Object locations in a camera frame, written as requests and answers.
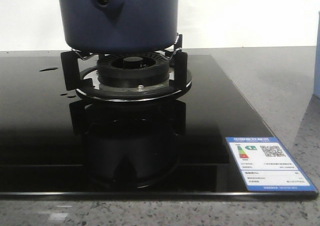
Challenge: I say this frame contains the dark blue cooking pot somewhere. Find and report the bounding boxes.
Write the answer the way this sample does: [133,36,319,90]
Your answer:
[59,0,178,54]

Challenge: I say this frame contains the light blue ribbed cup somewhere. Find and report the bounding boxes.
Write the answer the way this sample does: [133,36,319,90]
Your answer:
[313,20,320,98]

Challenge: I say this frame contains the black metal pot support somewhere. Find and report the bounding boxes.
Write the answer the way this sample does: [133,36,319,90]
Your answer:
[60,34,192,102]

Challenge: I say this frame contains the black glass gas stove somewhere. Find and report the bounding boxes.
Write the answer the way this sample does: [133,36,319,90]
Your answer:
[0,55,319,201]

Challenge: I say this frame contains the black round gas burner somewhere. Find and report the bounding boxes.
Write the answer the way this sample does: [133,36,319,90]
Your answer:
[97,52,170,88]

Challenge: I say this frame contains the blue energy rating sticker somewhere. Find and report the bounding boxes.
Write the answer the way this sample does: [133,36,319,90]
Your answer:
[226,137,317,192]

